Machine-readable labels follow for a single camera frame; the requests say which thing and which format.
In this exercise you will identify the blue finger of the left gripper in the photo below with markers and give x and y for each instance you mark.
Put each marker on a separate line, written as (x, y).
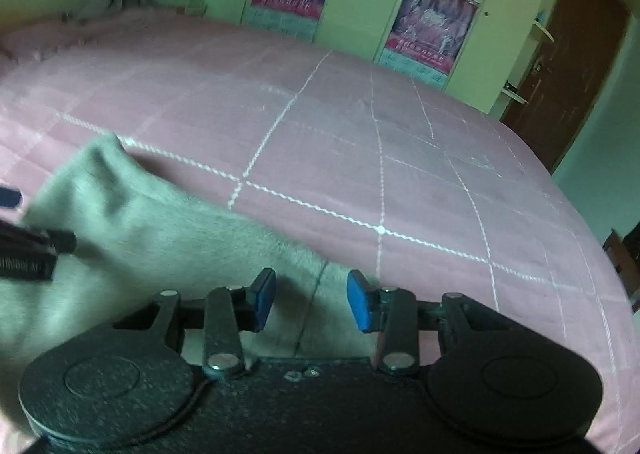
(60, 241)
(10, 198)

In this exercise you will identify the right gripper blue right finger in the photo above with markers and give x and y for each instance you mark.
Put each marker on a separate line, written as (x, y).
(391, 314)

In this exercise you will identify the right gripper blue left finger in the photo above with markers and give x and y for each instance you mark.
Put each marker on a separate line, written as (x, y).
(228, 312)

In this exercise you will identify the pink checked bed sheet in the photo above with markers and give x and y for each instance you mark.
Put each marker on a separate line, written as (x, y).
(359, 164)

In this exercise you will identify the grey crumpled cloth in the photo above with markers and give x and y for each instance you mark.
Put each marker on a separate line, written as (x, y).
(97, 9)

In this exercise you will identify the dark chair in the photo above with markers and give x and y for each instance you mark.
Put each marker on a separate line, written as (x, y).
(624, 255)

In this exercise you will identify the lower right purple poster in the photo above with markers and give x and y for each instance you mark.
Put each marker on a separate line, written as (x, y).
(426, 38)

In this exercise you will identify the dark brown wooden door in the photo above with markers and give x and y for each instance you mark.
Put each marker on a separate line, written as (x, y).
(566, 76)

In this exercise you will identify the cream corner shelves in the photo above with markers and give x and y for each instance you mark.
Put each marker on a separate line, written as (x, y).
(539, 35)

